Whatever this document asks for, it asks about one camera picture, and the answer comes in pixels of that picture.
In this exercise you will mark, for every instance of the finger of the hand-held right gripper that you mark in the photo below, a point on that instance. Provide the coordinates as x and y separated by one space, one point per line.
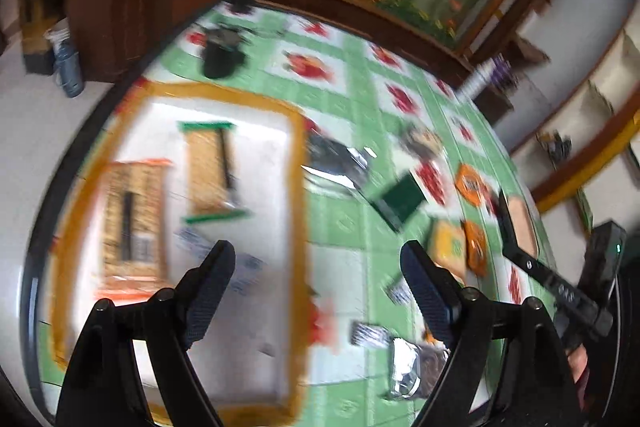
537 271

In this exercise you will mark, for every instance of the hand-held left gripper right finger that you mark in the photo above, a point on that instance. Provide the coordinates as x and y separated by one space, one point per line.
425 292

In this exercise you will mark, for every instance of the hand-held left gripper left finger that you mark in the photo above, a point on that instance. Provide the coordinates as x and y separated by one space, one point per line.
210 292

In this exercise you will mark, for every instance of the yellow snack packet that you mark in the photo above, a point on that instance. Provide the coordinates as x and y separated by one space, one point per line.
447 247

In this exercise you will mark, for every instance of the orange snack packet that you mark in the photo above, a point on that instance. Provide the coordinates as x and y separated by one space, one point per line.
475 247
472 184

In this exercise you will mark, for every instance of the small silver snack packet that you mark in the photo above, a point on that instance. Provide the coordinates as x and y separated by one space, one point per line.
370 334

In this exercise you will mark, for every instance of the clear bag of dark seeds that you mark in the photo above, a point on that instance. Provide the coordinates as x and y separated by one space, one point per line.
420 367

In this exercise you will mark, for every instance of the white tray with orange rim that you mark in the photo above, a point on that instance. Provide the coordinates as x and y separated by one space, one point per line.
280 257

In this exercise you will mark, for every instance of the dark green snack packet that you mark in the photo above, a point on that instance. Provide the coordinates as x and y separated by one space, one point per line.
402 199

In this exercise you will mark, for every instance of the orange-ended cracker packet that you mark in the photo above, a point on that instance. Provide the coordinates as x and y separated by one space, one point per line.
132 227

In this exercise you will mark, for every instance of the dark brown snack packet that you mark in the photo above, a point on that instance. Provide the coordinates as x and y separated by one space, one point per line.
421 142

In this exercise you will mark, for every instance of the large silver snack packet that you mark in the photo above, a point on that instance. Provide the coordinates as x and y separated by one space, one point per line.
337 164

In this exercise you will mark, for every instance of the person's right hand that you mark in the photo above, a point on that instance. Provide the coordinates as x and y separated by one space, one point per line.
578 364

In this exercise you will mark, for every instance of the small white candy wrapper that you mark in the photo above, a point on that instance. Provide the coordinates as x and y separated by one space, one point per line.
398 293
192 241
249 274

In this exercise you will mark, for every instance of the green fruit print tablecloth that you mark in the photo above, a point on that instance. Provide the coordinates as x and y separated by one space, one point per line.
350 217

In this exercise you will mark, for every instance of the green-ended cracker packet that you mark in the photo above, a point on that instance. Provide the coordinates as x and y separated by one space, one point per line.
210 172

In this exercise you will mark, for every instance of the purple bottles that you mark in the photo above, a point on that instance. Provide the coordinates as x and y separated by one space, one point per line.
501 69

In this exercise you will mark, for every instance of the black cylinder container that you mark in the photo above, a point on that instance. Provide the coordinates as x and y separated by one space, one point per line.
222 54

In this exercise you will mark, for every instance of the blue water jug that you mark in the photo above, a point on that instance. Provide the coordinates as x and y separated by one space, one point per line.
69 69

